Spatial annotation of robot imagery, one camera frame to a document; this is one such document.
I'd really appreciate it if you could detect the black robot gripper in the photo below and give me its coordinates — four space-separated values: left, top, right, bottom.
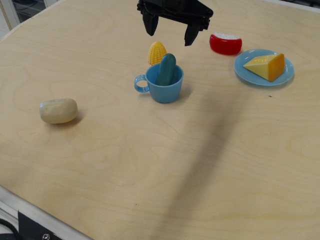
137 0 214 46

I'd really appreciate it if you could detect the green toy cucumber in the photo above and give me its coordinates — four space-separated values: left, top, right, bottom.
155 53 176 86

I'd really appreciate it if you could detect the blue plastic cup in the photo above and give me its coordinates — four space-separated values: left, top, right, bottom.
134 63 184 104

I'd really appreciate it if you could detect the yellow toy corn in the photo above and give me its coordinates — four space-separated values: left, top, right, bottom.
148 41 167 65

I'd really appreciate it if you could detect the red toy cheese wheel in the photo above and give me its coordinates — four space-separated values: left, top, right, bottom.
209 32 243 55

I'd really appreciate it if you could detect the light blue plate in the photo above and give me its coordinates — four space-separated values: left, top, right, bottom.
233 49 295 87

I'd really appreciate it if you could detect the yellow toy cheese wedge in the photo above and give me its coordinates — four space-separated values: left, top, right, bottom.
243 53 286 82

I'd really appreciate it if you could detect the beige toy potato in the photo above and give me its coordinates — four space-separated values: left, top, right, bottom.
39 98 78 124

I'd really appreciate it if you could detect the aluminium table frame rail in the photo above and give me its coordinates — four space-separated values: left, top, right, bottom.
0 186 90 240

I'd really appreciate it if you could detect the black corner bracket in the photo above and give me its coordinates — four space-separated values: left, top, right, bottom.
18 212 62 240

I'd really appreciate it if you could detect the black cable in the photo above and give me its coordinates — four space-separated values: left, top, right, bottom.
0 217 20 240

